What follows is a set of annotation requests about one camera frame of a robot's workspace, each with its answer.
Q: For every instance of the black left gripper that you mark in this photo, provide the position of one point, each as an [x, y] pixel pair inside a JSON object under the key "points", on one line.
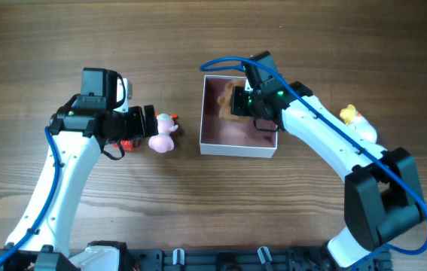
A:
{"points": [[138, 129]]}

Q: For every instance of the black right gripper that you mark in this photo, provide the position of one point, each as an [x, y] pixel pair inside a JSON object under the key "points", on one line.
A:
{"points": [[236, 95]]}

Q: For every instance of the brown plush toy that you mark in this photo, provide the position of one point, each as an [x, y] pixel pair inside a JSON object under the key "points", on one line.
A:
{"points": [[224, 100]]}

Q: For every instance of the white cardboard box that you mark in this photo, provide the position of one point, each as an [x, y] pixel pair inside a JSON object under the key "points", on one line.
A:
{"points": [[226, 138]]}

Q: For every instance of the white plush duck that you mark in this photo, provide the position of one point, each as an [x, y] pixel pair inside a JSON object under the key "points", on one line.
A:
{"points": [[359, 124]]}

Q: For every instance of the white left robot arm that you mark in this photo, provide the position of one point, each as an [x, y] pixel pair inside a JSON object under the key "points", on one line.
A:
{"points": [[77, 137]]}

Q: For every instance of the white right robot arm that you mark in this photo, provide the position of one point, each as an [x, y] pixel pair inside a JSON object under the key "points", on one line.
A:
{"points": [[382, 193]]}

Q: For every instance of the red toy fire truck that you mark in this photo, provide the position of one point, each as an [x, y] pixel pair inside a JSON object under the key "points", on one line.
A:
{"points": [[130, 145]]}

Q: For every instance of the pink pig figurine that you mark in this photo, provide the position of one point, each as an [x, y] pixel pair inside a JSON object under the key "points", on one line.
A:
{"points": [[163, 142]]}

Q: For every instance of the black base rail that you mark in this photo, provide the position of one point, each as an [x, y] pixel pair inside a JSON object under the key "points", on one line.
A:
{"points": [[109, 255]]}

